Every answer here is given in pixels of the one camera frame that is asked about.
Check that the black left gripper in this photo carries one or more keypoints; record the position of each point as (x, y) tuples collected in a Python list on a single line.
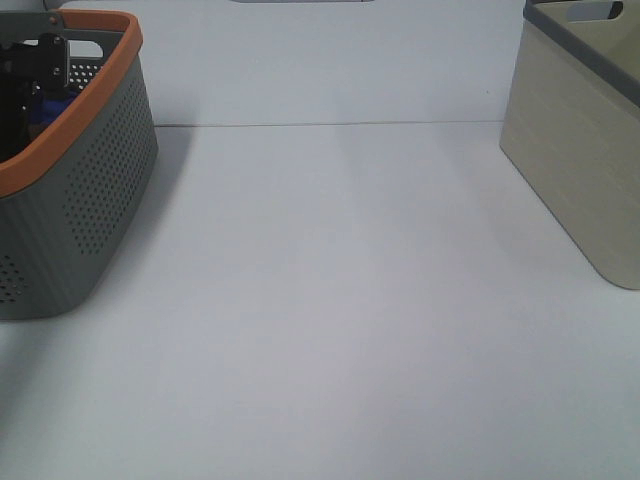
[(30, 74)]

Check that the blue cloth in basket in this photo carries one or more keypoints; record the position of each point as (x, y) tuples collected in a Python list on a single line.
[(44, 110)]

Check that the grey basket with orange rim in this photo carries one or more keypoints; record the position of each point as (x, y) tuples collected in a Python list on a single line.
[(68, 198)]

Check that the beige bin with grey rim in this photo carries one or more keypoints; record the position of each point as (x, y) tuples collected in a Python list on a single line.
[(571, 126)]

